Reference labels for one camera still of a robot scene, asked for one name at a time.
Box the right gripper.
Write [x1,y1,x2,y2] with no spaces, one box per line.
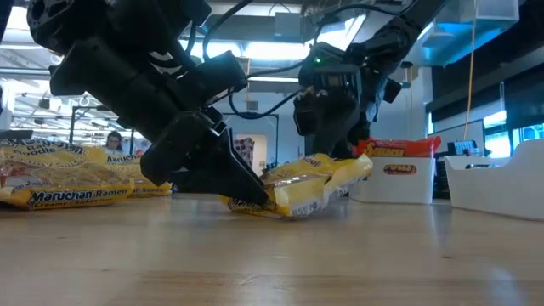
[292,77,403,160]

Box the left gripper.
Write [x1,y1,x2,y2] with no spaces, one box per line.
[50,37,252,203]

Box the yellow Maruchan ramen pack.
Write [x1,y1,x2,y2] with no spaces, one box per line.
[219,152,374,218]
[82,146,173,200]
[0,138,136,211]

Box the red Saucy Noods noodle pack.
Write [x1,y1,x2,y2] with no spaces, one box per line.
[354,135,443,159]

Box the patterned fabric screen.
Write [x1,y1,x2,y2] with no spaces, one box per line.
[232,135,257,167]

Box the white plastic bin with sticker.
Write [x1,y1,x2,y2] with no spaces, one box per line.
[348,153,438,206]

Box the long ceiling light fixture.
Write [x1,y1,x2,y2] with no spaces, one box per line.
[247,75,301,84]
[0,66,59,78]

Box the person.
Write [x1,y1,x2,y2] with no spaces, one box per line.
[103,130,124,155]

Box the grey ceiling unit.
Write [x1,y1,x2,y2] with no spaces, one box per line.
[274,11,305,39]

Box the grey desk device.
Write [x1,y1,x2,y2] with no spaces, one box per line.
[441,139,484,169]

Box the bright window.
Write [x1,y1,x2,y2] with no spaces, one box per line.
[483,109,544,159]

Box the black gantry frame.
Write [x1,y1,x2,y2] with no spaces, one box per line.
[231,110,281,171]
[69,105,137,145]

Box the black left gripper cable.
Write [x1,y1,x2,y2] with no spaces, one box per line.
[186,0,307,121]

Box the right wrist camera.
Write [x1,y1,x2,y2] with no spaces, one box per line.
[298,41,363,93]

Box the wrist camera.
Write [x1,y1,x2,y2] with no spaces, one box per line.
[186,49,250,107]
[298,41,363,93]

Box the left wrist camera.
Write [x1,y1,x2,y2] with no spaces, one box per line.
[186,49,250,107]

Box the large silver ceiling duct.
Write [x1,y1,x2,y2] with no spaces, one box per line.
[403,0,522,69]

